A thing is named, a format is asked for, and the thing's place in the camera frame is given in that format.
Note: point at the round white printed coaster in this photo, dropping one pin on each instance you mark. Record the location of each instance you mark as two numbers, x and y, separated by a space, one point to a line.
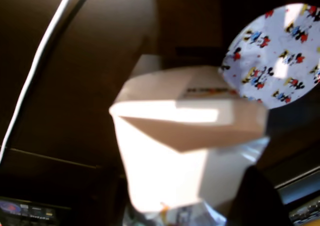
277 61

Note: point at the dark device with coloured print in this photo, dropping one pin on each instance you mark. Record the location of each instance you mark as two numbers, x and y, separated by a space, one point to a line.
27 212

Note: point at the white and black servo box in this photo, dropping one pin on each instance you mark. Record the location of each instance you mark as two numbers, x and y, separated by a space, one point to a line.
170 148

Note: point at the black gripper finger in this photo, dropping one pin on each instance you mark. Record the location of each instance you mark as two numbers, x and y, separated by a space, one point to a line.
255 201

